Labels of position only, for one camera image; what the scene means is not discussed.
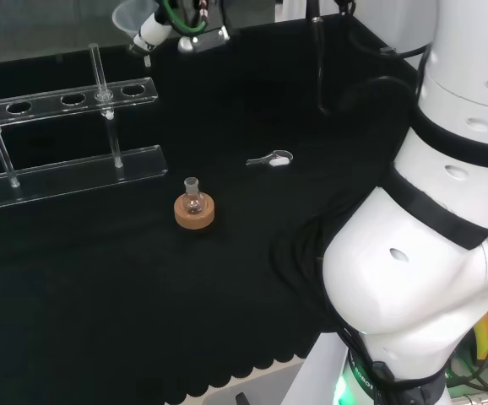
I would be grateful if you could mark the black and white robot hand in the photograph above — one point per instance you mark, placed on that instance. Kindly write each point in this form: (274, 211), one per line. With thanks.
(153, 29)

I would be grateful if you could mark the clear plastic funnel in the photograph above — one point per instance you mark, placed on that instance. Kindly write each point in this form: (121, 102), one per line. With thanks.
(123, 19)

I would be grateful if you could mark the clear acrylic funnel stand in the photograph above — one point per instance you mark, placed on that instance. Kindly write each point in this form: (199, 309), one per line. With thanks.
(79, 169)

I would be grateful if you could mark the small round-bottom glass flask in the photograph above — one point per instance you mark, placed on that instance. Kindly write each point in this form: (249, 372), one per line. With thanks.
(193, 204)

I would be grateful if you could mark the black table cloth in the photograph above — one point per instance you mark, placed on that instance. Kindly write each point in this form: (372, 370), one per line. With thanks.
(100, 295)

